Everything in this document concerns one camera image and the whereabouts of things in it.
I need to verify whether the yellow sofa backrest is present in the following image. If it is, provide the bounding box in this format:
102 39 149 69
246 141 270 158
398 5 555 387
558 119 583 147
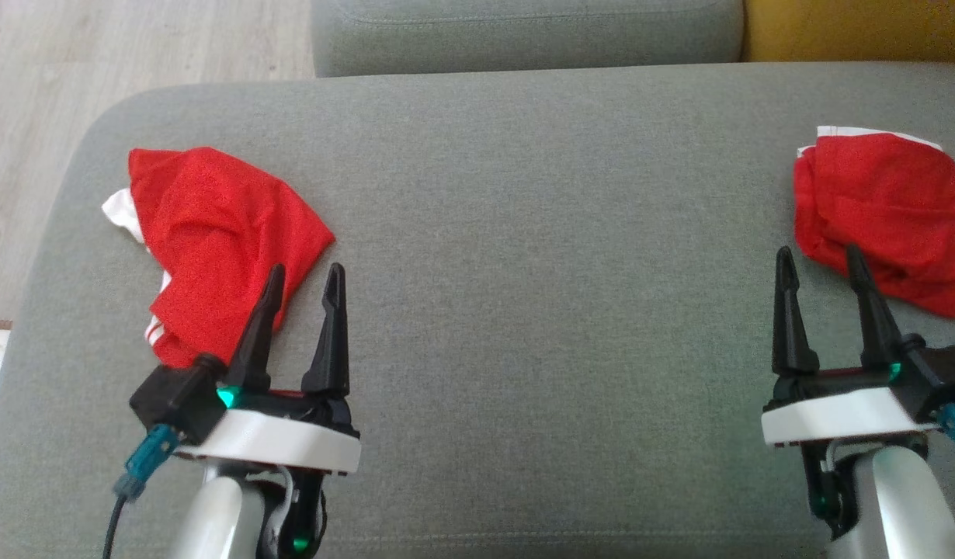
744 0 955 64

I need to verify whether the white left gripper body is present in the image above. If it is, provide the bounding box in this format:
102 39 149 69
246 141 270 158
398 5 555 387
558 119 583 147
173 384 362 476

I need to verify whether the red jersey with dark lettering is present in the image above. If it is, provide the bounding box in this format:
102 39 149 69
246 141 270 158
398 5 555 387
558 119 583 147
102 146 337 370

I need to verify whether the left cable with teal connector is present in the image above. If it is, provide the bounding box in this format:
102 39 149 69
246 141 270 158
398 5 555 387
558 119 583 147
101 423 181 559

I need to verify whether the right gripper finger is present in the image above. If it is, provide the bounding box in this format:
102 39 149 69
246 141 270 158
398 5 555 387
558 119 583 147
771 246 820 377
845 243 905 372

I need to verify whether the red and white garment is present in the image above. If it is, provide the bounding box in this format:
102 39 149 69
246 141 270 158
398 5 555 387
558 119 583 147
793 126 955 320

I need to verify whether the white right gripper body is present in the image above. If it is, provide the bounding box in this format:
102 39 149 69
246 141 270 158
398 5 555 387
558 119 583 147
761 365 940 450

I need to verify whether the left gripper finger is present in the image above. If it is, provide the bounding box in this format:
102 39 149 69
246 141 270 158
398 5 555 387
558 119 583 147
301 262 351 398
225 264 287 393

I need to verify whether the grey sofa seat cushion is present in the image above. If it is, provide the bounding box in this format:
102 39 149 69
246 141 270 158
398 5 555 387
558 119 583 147
312 0 746 78
0 62 955 559

